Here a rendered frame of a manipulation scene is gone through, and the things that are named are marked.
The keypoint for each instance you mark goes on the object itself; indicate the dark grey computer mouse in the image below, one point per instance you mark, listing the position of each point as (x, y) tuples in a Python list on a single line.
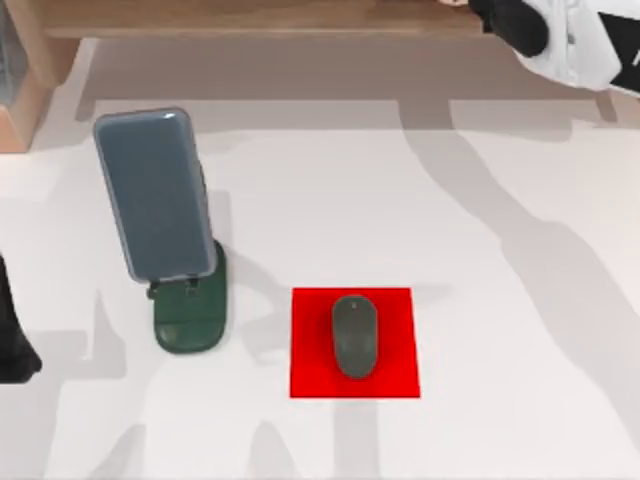
[(355, 337)]

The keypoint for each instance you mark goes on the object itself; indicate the red mouse pad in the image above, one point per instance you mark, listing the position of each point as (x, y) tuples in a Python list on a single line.
[(310, 350)]

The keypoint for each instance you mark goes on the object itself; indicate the dark green phone stand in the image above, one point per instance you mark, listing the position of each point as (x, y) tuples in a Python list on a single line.
[(192, 312)]

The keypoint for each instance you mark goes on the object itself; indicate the grey-blue smartphone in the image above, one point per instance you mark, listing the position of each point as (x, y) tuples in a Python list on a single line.
[(152, 192)]

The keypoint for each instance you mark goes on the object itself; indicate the wooden furniture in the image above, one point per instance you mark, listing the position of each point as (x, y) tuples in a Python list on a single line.
[(250, 20)]

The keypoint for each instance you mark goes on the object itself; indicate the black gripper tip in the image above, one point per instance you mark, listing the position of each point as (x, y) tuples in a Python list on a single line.
[(12, 340)]

